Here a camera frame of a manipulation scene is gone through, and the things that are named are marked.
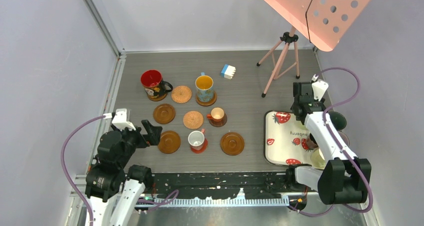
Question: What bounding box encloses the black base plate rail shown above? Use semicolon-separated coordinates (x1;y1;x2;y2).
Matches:
70;171;332;215

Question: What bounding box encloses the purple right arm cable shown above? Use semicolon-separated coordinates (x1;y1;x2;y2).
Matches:
288;67;375;218

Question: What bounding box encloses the red apple paper coaster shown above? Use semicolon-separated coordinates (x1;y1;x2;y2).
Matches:
190;139;208;154

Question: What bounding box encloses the dark green mug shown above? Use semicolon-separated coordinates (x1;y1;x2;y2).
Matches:
328;111;347;131

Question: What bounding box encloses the small white cup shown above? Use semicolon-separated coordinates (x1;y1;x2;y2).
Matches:
187;128;206;147

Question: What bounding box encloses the blue butterfly plate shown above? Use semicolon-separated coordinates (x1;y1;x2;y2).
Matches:
195;72;215;103

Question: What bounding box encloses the white tray black rim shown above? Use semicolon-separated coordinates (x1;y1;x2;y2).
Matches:
264;110;316;166

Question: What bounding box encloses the aluminium frame post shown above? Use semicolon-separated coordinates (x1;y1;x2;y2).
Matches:
83;0;123;58

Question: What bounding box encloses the pink music stand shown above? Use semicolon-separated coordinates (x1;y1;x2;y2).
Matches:
256;0;371;97

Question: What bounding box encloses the grey purple mug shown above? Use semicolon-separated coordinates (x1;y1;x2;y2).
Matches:
338;131;350;147

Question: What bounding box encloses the woven rattan coaster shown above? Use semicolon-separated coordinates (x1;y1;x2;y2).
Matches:
183;110;204;130
171;85;192;104

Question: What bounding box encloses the black floral mug red inside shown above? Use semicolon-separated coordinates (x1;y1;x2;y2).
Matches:
140;69;174;97

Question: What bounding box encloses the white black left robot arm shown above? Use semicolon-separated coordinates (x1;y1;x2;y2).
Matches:
85;120;163;226

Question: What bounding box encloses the blue white toy block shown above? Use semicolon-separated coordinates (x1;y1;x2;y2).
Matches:
220;64;236;80

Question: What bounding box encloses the black small cup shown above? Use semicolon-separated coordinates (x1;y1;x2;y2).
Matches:
306;134;319;150

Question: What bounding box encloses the pale yellow green mug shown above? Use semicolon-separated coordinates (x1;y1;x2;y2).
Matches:
310;147;327;170

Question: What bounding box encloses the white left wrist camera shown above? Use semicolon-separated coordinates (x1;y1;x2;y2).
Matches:
103;108;136;132

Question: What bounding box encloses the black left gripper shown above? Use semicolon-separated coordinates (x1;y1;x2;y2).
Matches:
112;118;162;166

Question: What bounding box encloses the small orange cup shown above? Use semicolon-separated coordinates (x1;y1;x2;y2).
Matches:
206;107;225;124

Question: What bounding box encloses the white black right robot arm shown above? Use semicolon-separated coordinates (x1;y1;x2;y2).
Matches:
285;82;372;205

